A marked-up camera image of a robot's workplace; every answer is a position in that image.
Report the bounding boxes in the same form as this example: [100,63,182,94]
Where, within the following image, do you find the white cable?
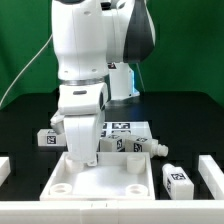
[0,33,54,108]

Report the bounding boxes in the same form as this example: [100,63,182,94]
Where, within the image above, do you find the white right fence block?
[198,155,224,200]

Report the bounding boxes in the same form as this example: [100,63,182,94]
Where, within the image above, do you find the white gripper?
[49,109,107,167]

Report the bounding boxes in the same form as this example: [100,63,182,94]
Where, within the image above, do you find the white square tabletop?
[40,152,155,201]

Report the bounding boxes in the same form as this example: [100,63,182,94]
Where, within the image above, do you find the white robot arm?
[51,0,155,166]

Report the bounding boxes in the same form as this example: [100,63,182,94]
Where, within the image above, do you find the white left fence block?
[0,157,11,186]

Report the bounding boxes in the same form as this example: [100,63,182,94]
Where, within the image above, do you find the white front fence rail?
[0,200,224,224]

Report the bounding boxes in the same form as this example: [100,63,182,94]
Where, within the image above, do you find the white marker base plate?
[101,121,152,139]

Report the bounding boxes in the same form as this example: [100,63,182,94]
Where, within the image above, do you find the white fence block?
[0,157,11,186]
[198,155,224,200]

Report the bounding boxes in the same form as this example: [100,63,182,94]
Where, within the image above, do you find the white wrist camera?
[58,82,108,116]

